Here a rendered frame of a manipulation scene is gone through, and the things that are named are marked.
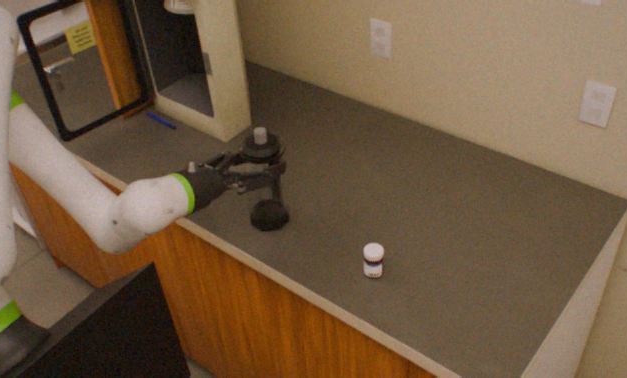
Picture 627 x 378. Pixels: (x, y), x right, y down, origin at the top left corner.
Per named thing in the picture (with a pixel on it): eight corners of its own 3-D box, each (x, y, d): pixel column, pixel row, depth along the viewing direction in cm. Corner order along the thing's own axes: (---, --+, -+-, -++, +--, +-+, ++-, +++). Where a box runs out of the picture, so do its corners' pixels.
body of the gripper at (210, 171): (214, 177, 135) (244, 166, 142) (186, 164, 139) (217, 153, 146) (212, 209, 138) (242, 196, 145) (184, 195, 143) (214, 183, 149)
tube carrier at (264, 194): (267, 196, 171) (260, 127, 157) (299, 211, 165) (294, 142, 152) (239, 218, 164) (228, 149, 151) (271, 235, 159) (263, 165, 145)
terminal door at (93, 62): (150, 100, 204) (118, -22, 178) (63, 144, 189) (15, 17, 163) (149, 99, 205) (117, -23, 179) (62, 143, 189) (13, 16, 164)
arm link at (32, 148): (-6, 124, 121) (34, 94, 129) (-24, 149, 129) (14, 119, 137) (134, 255, 130) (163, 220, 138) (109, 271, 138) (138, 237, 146)
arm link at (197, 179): (163, 209, 139) (193, 225, 135) (164, 159, 134) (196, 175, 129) (184, 200, 144) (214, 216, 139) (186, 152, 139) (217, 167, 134)
